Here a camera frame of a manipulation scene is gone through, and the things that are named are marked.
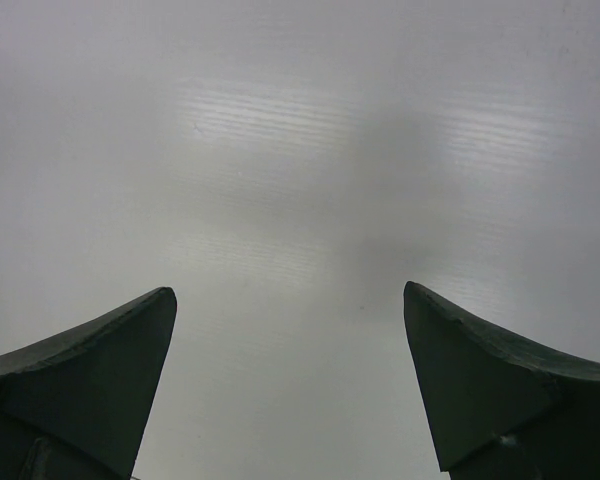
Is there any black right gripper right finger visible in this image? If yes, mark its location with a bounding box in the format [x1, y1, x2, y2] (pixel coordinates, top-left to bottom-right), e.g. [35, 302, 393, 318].
[404, 282, 600, 479]

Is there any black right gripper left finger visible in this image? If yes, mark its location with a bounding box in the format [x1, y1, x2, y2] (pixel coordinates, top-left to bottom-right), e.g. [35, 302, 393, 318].
[0, 287, 177, 479]

